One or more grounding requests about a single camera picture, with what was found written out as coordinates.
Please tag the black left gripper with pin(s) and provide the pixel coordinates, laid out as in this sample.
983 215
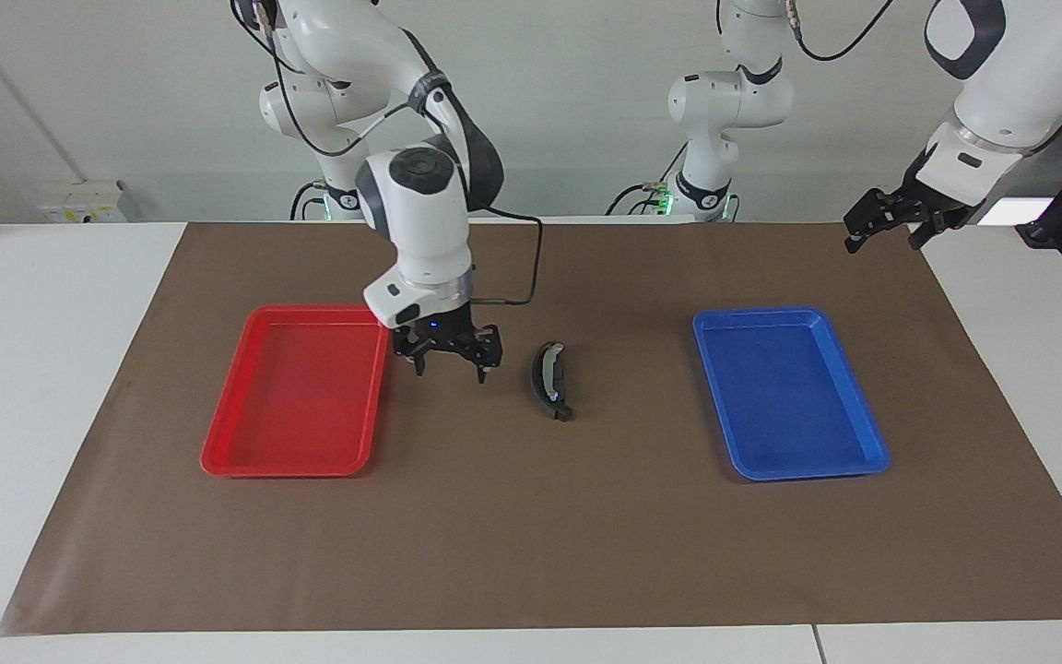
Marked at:
900 207

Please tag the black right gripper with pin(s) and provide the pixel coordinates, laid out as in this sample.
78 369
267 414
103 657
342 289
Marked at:
443 337

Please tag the curved black brake shoe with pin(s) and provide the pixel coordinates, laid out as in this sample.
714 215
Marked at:
538 383

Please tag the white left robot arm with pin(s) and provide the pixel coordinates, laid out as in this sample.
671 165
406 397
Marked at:
1010 83

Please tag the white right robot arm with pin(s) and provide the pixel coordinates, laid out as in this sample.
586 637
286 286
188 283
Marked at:
420 212

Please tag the red plastic tray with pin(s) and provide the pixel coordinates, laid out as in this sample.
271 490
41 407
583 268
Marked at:
291 406

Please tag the blue plastic tray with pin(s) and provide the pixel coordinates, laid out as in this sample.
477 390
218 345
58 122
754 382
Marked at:
789 397

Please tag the brown table mat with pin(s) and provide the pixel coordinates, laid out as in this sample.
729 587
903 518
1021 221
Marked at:
540 535

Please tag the white wall socket box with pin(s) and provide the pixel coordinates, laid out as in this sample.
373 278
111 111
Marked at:
84 203

